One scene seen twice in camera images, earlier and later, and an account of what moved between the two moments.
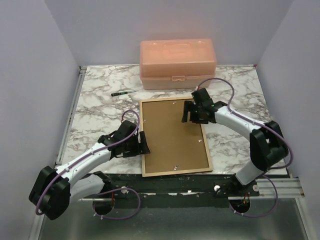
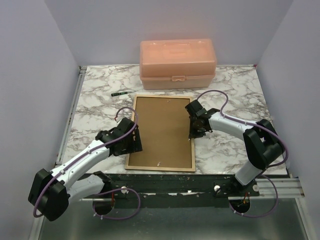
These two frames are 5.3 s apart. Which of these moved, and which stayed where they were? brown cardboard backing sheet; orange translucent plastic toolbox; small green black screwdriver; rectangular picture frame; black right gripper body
Moved: rectangular picture frame; black right gripper body; brown cardboard backing sheet
Stayed: orange translucent plastic toolbox; small green black screwdriver
